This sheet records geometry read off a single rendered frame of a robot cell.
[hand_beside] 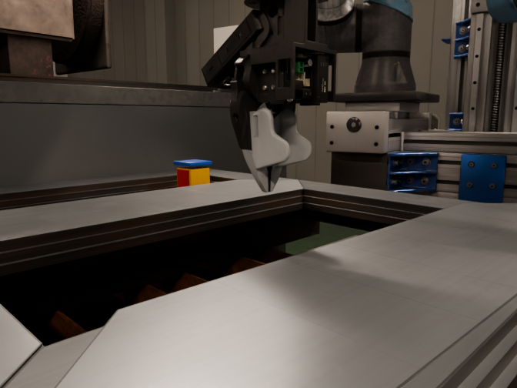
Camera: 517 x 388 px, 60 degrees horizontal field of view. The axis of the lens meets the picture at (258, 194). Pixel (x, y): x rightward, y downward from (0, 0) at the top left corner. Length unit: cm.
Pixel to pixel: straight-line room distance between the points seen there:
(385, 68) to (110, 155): 68
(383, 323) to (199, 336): 12
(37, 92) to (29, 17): 254
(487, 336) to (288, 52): 29
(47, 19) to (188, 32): 198
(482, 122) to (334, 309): 94
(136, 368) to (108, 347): 3
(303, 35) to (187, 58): 476
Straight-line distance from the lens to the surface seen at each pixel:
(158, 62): 526
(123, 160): 112
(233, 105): 47
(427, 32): 399
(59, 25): 365
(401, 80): 115
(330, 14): 114
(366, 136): 101
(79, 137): 107
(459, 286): 39
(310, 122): 429
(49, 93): 105
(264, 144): 48
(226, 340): 28
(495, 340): 33
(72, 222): 62
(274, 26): 49
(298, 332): 29
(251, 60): 47
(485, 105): 121
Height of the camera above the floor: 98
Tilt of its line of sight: 10 degrees down
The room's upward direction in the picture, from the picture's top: straight up
